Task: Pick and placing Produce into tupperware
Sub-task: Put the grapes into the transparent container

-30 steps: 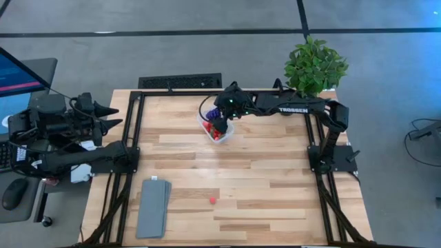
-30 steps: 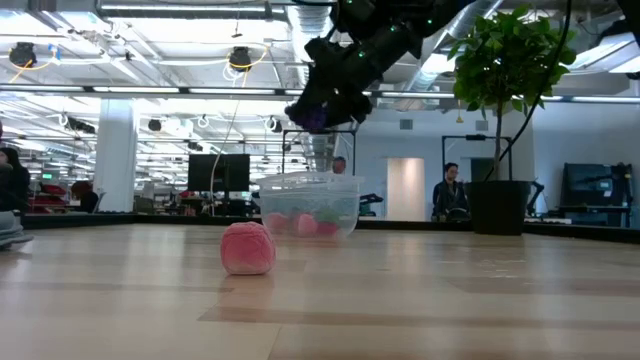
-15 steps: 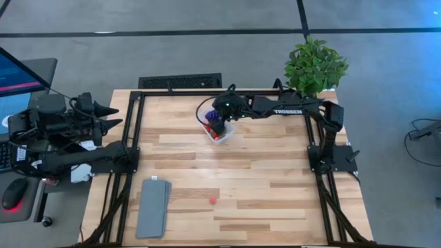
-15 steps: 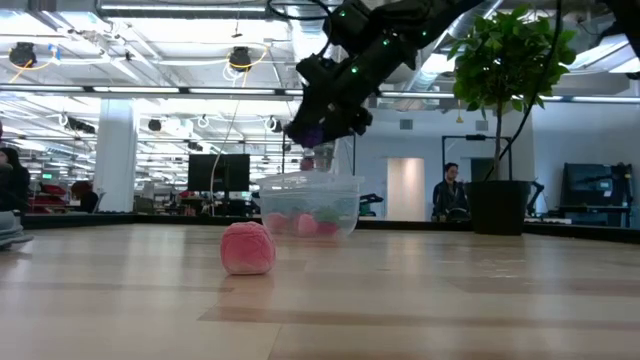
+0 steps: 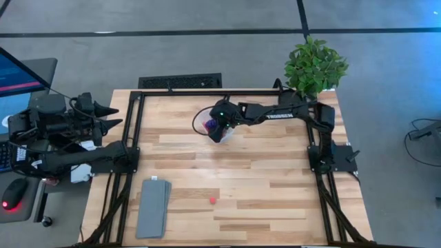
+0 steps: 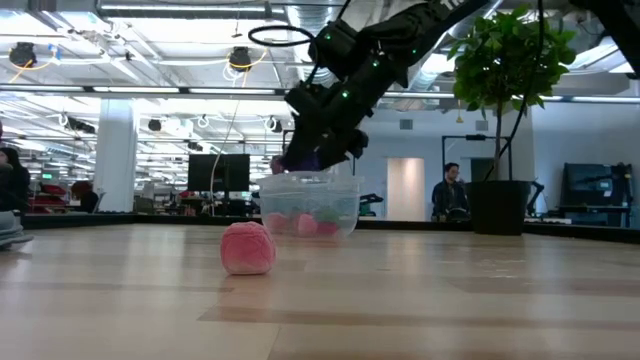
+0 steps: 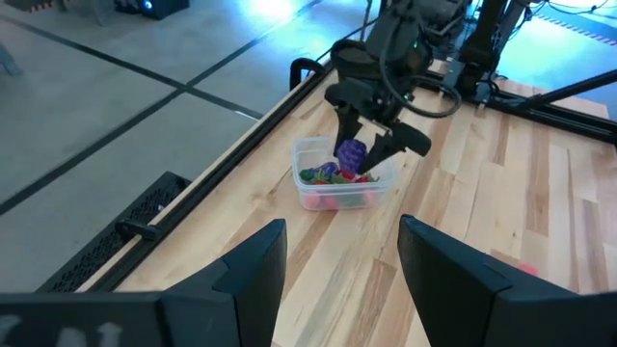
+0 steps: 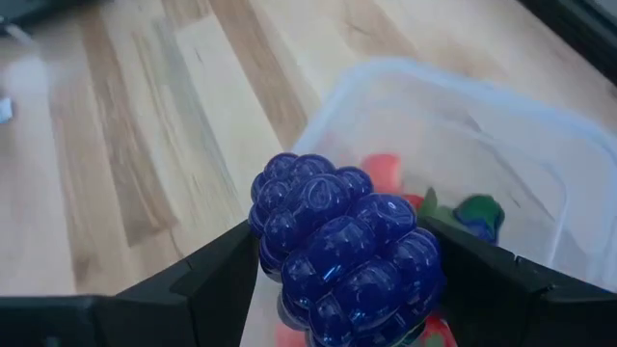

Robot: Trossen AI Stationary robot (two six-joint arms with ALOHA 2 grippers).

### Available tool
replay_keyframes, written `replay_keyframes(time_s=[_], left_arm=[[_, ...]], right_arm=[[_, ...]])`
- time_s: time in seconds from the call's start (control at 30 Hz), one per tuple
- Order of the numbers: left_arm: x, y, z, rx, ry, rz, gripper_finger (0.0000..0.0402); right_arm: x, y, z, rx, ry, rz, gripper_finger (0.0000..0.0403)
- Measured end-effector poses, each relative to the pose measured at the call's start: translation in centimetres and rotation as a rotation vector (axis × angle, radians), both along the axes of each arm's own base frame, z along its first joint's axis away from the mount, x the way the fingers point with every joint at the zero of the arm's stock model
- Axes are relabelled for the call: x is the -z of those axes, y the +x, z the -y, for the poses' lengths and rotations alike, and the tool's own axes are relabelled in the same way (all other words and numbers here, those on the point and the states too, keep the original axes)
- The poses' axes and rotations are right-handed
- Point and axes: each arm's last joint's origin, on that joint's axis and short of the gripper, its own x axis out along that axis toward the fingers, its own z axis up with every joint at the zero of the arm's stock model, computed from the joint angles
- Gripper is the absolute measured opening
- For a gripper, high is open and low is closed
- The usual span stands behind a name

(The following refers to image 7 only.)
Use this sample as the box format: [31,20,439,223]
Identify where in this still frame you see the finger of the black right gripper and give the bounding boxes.
[333,105,363,158]
[362,133,402,175]

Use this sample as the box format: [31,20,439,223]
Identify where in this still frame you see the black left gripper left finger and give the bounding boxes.
[0,218,289,347]

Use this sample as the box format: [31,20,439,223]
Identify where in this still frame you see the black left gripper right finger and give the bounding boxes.
[397,214,617,347]

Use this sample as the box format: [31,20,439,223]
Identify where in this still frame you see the purple toy grape bunch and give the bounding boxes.
[335,138,369,176]

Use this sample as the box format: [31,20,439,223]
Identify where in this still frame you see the purple toy eggplant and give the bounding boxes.
[298,162,341,186]

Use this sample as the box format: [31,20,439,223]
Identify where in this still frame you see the clear plastic tupperware container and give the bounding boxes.
[291,136,399,213]

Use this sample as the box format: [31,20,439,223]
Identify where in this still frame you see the black perforated metal panel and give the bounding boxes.
[36,171,192,294]

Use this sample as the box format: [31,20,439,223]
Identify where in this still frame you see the black box on floor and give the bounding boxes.
[114,0,192,21]

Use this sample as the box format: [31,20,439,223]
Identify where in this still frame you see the black rail handle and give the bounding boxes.
[114,218,161,243]
[288,57,328,93]

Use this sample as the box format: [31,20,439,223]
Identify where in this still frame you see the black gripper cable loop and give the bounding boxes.
[379,28,463,120]

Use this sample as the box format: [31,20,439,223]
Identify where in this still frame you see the black table end rail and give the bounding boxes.
[481,89,617,147]

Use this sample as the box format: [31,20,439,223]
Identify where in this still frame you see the black diagonal frame strut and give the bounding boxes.
[523,68,617,110]

